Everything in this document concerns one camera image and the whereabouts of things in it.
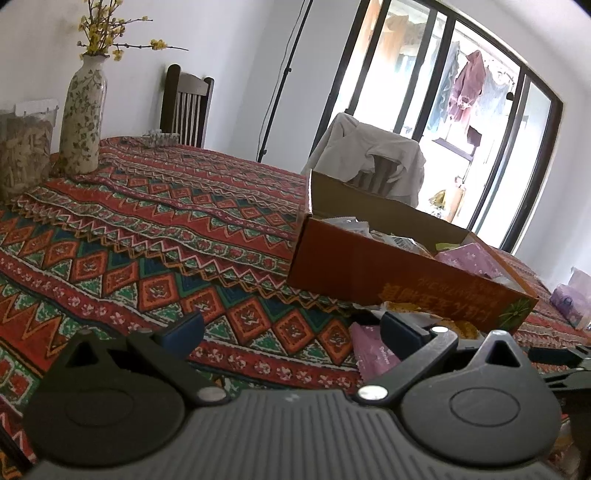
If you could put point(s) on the clear glass dish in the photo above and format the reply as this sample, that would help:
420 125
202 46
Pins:
159 138

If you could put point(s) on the dark hanging cloth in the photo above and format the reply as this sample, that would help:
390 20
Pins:
474 136

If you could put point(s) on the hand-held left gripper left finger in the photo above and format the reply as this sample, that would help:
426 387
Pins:
187 332

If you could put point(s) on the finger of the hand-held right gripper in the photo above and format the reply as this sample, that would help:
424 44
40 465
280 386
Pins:
570 381
558 356

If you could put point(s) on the blue hanging jeans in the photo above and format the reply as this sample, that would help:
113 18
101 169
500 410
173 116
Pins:
445 92

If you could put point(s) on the black metal rail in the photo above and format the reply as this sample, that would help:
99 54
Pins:
455 148

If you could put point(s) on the yellow orange snack packet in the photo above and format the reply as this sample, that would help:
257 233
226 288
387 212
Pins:
415 314

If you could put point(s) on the dark wooden chair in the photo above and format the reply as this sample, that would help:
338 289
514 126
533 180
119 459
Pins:
184 83

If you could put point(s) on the orange cardboard box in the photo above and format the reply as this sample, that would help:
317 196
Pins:
369 277

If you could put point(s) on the black-framed sliding glass door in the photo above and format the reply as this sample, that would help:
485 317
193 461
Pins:
526 152

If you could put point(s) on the beige jacket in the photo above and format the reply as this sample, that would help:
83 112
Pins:
341 147

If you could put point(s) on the tan hanging garment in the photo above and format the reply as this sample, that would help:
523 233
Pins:
399 32

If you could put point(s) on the leaning wooden board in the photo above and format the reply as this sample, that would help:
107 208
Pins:
458 203

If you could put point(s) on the light blue hanging shirt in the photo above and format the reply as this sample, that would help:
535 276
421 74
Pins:
494 94

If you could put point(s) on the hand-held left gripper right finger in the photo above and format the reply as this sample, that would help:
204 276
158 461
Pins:
399 334

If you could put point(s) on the white yellow snack packet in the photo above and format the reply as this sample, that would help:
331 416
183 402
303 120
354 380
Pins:
401 244

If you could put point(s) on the yellow flower branches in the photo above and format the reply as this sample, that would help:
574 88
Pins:
158 44

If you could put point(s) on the floral ceramic vase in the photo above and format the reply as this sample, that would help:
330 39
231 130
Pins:
83 124

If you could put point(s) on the yellow bag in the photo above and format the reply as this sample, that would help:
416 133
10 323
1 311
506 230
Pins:
438 199

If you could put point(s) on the studio light on tripod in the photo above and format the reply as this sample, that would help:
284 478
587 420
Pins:
288 70

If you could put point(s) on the jacket-draped wooden chair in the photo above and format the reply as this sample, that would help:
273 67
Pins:
381 180

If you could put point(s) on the clear plastic food container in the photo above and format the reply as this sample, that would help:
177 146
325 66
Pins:
23 152

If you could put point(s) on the purple tissue pack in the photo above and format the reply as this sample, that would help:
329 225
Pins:
570 300

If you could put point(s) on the red patterned tablecloth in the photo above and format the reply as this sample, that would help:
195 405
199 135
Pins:
138 230

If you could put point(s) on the pink snack packet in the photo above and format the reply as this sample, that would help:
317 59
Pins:
371 353
466 259

